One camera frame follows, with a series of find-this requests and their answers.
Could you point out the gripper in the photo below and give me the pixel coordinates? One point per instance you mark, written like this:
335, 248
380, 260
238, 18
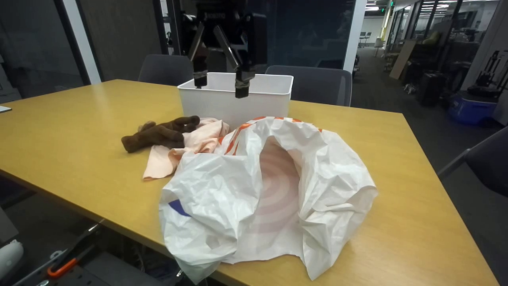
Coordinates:
222, 10

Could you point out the peach shirt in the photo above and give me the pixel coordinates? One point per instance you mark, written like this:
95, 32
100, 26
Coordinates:
198, 141

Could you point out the brown moose plush toy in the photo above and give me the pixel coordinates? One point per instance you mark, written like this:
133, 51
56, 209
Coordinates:
158, 135

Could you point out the white plastic bin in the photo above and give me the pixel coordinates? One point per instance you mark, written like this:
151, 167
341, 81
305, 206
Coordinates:
214, 104

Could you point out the grey chair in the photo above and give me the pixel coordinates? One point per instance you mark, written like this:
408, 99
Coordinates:
164, 69
313, 83
488, 159

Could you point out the white plastic bag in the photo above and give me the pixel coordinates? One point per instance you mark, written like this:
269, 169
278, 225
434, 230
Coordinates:
222, 186

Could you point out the brown cardboard sheet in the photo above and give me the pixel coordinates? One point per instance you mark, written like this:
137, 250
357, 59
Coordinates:
403, 59

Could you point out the black suitcase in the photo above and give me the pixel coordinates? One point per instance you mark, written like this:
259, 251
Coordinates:
431, 88

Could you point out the white paper sheet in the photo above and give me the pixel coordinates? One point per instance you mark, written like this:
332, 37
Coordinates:
4, 109

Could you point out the orange and black clamp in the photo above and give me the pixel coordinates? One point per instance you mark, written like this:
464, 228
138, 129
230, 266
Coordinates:
65, 266

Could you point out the blue storage bin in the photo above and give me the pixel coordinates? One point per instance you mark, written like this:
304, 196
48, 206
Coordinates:
472, 109

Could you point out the black machine on stand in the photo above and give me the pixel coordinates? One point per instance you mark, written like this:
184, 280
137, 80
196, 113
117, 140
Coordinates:
490, 77

